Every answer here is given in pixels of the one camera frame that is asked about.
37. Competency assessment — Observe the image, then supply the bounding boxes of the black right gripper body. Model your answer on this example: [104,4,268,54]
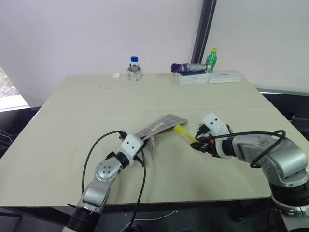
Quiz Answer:
[195,122,218,157]

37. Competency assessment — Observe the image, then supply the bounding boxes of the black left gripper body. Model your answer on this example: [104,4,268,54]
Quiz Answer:
[138,139,147,157]

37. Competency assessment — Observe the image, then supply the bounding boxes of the yellow highlighter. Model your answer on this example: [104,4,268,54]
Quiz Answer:
[173,125,198,144]

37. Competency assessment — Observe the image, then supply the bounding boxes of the grey grid pouch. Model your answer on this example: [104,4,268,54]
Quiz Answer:
[134,113,189,148]

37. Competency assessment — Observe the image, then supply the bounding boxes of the white box with blue stripe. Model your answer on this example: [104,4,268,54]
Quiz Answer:
[172,72,210,83]

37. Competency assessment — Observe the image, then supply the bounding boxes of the white flat case with print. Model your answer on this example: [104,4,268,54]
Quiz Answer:
[208,70,243,85]

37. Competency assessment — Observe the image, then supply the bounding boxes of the white tape roll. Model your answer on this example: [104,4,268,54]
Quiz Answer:
[126,66,143,82]

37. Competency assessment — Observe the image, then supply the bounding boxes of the purple folded umbrella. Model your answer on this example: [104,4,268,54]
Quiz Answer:
[170,62,211,73]

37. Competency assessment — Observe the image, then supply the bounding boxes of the green bottle with yellow cap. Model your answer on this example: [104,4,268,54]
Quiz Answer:
[205,47,219,73]

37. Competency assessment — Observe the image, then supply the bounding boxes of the small blue-capped bottle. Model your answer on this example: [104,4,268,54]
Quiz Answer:
[129,56,140,71]

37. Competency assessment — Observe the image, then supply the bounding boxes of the bright window pane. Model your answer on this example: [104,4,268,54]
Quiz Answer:
[0,65,31,112]

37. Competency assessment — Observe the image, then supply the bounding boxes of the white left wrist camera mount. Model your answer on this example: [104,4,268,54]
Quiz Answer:
[120,135,143,167]

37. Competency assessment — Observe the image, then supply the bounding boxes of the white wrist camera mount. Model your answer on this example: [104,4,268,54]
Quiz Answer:
[120,135,143,167]
[199,113,234,159]

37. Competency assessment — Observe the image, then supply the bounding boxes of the long black hanging cable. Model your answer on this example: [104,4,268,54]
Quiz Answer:
[130,147,147,229]

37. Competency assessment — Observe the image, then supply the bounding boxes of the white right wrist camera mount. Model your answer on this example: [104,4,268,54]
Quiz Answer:
[199,113,234,159]

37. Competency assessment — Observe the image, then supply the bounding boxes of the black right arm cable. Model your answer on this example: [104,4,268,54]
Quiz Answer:
[195,130,287,169]

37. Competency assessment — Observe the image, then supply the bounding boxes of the black left arm loop cable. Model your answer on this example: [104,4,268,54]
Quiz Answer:
[81,130,125,194]

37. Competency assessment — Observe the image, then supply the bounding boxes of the thin white floor cable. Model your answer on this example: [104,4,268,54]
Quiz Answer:
[134,209,177,222]

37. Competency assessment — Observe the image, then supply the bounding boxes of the dark window frame post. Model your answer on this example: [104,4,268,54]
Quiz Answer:
[190,0,218,64]

